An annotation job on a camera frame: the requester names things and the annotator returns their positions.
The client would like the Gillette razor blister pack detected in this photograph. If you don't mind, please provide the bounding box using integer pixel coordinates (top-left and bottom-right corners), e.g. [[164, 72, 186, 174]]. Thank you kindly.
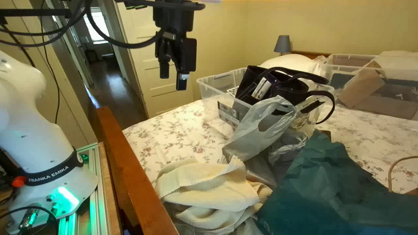
[[246, 71, 280, 104]]

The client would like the tan cord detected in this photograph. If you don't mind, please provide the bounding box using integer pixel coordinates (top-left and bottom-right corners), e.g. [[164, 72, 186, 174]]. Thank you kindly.
[[385, 155, 418, 194]]

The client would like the grey table lamp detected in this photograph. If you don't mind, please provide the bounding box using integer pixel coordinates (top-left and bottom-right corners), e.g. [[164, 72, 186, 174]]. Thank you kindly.
[[272, 35, 293, 57]]

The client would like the cream panel door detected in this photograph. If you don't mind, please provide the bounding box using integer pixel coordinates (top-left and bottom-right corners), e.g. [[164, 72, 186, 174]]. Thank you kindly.
[[113, 0, 206, 119]]

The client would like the large clear plastic bin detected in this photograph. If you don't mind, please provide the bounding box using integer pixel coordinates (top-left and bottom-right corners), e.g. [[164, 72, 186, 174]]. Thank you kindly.
[[322, 50, 418, 122]]

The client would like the brown wooden bed footboard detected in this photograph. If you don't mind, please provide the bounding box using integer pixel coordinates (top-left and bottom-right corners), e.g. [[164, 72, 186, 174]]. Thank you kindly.
[[87, 88, 180, 235]]

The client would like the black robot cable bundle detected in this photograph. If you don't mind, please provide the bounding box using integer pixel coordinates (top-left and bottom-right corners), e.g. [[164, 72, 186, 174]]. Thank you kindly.
[[0, 0, 163, 126]]

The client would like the white pillow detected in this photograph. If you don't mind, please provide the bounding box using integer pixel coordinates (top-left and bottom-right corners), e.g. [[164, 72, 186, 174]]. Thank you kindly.
[[258, 53, 329, 79]]

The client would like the small clear plastic bin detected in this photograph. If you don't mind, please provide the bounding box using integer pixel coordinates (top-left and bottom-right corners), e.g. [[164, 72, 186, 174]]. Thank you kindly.
[[194, 67, 336, 134]]

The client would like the brown cardboard box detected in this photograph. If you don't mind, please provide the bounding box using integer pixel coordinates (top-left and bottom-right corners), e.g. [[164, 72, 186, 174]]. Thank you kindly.
[[336, 68, 418, 122]]

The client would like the grey folded cloth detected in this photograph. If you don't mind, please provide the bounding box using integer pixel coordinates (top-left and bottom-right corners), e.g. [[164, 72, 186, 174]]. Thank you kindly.
[[220, 96, 302, 164]]

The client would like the teal fabric bag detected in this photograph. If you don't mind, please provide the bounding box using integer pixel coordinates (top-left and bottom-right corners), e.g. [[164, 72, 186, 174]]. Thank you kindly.
[[254, 130, 418, 235]]

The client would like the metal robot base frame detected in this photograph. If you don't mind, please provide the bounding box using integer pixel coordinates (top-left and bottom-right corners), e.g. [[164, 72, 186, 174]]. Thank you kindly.
[[0, 143, 110, 235]]

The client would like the black canvas tote bag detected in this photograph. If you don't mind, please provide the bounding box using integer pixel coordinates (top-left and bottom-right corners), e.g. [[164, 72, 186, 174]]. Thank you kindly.
[[233, 65, 336, 126]]

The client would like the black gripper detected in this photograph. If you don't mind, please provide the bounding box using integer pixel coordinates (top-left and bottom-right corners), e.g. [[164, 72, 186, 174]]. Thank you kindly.
[[151, 6, 197, 92]]

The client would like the brown wooden headboard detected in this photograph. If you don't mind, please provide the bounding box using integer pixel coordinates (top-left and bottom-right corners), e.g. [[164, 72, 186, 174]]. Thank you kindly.
[[289, 50, 332, 61]]

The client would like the cream cloth bag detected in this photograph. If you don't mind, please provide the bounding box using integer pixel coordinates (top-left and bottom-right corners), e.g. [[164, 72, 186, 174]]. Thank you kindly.
[[152, 156, 274, 233]]

